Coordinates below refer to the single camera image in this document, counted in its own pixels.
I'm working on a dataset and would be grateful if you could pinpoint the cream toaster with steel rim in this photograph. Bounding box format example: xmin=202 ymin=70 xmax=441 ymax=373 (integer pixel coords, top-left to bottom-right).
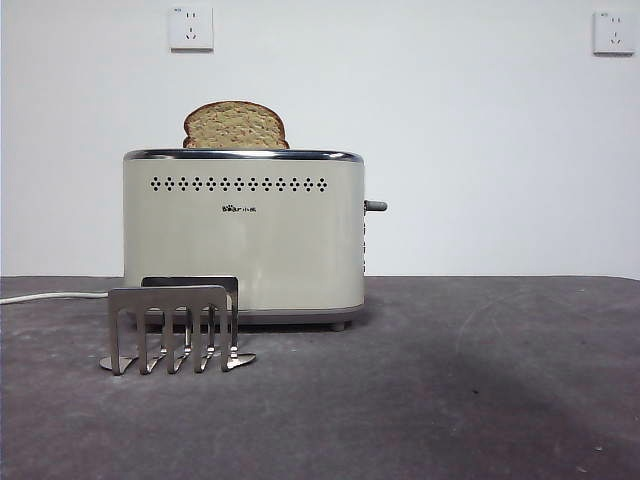
xmin=122 ymin=147 xmax=369 ymax=331

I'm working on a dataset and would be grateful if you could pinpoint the brown seeded bread slice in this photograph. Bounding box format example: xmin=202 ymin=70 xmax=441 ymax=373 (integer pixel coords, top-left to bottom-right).
xmin=181 ymin=100 xmax=291 ymax=150

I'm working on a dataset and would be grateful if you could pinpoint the white wall socket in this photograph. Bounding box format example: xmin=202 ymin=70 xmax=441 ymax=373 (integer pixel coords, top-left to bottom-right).
xmin=168 ymin=5 xmax=215 ymax=52
xmin=592 ymin=9 xmax=637 ymax=56

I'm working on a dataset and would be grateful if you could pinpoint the steel slotted bread rack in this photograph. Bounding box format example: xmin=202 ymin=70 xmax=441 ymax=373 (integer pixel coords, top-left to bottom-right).
xmin=98 ymin=274 xmax=259 ymax=376

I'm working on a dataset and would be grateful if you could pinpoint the white power cable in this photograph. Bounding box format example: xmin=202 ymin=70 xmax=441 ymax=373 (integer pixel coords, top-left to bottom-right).
xmin=0 ymin=291 xmax=111 ymax=305

